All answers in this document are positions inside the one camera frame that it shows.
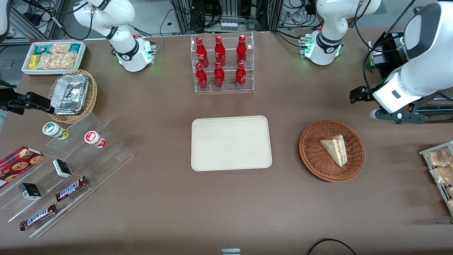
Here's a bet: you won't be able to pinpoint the light wicker basket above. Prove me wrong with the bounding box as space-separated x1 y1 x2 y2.
47 69 98 124

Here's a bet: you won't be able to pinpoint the red chocolate cookie box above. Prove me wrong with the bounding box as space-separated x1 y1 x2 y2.
0 146 44 188

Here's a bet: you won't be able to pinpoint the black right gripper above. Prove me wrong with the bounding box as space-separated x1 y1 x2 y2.
5 92 55 115

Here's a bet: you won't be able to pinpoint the round brown wicker basket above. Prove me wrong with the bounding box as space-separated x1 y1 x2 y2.
299 119 366 183

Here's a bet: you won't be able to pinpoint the small dark green box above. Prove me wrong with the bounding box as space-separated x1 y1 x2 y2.
52 159 73 178
18 182 42 201

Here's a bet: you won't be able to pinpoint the black cable bracket block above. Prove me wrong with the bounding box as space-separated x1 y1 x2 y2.
350 86 373 104

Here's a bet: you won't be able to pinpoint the green lid white cup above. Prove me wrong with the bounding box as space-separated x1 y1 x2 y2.
42 122 70 141

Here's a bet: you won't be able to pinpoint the aluminium frame beam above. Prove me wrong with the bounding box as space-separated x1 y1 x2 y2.
8 0 65 40

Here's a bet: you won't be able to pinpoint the clear acrylic bottle rack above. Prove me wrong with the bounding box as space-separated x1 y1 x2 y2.
190 32 255 94

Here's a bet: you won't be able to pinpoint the grey wire rack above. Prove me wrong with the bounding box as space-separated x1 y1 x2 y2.
419 141 453 217

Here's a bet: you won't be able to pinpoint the beige plastic tray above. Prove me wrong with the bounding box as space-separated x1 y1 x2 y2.
191 115 273 172

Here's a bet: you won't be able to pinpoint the clear cracker bag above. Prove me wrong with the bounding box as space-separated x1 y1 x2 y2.
36 53 59 70
49 43 71 55
57 52 78 70

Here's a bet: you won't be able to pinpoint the clear acrylic tiered shelf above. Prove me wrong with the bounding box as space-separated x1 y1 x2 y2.
0 113 134 239

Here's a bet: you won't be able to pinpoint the white rectangular snack bin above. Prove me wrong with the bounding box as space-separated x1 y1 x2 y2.
22 41 87 77

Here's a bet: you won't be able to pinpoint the triangular sandwich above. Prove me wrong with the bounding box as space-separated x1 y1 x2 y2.
319 134 348 168

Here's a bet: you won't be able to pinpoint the black looped cable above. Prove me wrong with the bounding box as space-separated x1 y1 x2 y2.
306 238 358 255

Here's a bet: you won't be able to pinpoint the snickers chocolate bar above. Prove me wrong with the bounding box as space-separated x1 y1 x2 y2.
19 204 57 231
55 176 88 202

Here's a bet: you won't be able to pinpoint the red lid white cup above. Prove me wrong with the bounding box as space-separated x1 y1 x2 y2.
84 131 107 149

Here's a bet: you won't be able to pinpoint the black food warmer case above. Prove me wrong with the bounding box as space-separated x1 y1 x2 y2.
367 0 453 124

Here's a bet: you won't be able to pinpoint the aluminium equipment rack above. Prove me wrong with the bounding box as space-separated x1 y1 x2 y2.
169 0 284 34

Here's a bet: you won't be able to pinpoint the aluminium foil container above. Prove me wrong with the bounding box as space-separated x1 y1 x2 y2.
50 74 90 116

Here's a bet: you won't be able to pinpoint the red cola bottle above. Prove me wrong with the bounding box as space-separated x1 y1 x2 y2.
195 37 209 68
213 61 225 89
195 63 208 90
236 34 248 66
235 62 247 89
214 35 227 67

